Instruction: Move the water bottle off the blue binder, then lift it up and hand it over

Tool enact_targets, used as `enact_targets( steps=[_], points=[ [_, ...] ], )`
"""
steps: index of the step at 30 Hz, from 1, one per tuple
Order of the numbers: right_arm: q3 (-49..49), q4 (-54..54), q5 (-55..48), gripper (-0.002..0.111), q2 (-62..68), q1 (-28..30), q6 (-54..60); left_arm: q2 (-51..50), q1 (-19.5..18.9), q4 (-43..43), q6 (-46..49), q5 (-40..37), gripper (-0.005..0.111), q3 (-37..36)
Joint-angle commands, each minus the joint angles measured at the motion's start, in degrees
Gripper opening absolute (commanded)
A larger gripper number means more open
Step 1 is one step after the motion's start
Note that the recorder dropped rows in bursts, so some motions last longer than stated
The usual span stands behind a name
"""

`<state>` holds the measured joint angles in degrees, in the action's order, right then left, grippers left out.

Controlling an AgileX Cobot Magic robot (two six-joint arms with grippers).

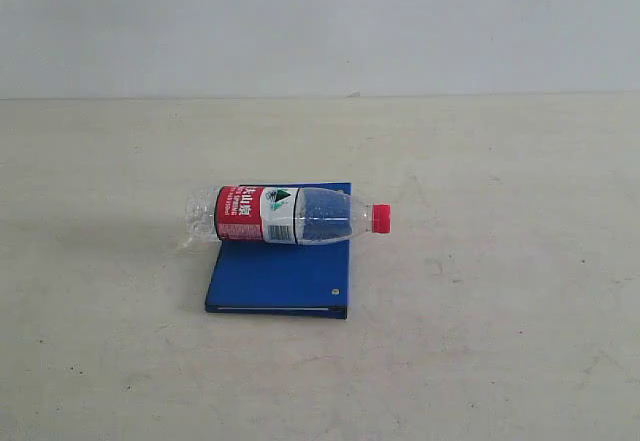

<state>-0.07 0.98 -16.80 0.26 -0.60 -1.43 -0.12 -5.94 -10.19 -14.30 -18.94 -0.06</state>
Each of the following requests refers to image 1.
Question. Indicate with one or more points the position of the clear plastic water bottle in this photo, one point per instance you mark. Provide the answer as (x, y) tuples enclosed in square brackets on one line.
[(282, 215)]

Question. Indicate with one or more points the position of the blue folder notebook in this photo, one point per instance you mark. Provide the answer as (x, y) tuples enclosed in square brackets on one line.
[(253, 277)]

